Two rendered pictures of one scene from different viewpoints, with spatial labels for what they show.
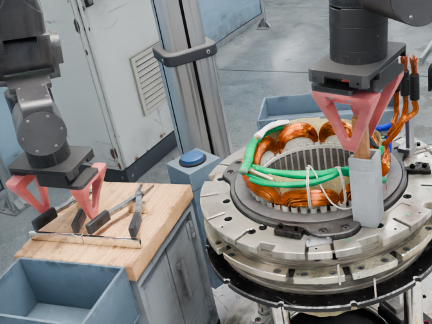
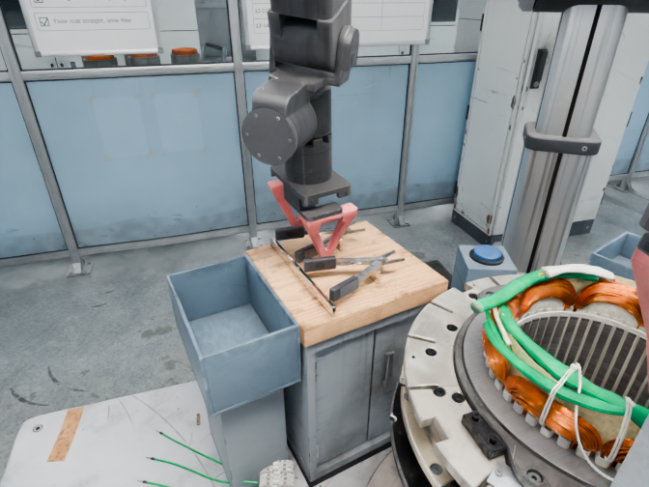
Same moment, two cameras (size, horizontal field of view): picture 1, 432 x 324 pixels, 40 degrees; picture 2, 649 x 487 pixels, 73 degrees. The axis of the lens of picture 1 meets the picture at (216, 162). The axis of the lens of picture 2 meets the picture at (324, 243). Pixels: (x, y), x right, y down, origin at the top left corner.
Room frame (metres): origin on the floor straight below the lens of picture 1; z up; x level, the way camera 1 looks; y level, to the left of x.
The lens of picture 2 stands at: (0.35, -0.10, 1.37)
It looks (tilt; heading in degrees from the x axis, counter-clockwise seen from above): 30 degrees down; 37
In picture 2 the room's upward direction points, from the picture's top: straight up
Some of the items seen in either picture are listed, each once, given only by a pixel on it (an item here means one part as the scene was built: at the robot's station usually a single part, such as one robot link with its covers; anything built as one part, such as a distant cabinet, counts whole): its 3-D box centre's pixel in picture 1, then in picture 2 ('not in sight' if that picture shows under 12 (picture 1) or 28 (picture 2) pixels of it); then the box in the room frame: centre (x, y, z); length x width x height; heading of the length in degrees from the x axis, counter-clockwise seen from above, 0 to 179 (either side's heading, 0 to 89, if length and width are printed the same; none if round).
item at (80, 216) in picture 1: (78, 220); (308, 251); (0.72, 0.20, 1.09); 0.04 x 0.01 x 0.02; 170
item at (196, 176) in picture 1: (206, 219); (472, 323); (0.94, 0.04, 0.91); 0.07 x 0.07 x 0.25; 34
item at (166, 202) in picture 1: (108, 224); (341, 272); (0.75, 0.17, 1.05); 0.20 x 0.19 x 0.02; 155
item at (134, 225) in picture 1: (135, 224); (344, 288); (0.68, 0.12, 1.09); 0.04 x 0.01 x 0.02; 170
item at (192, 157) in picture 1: (191, 157); (487, 252); (0.94, 0.04, 1.04); 0.04 x 0.04 x 0.01
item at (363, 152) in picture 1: (360, 141); not in sight; (0.58, -0.16, 1.20); 0.02 x 0.02 x 0.06
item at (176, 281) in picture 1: (132, 299); (339, 353); (0.75, 0.17, 0.91); 0.19 x 0.19 x 0.26; 65
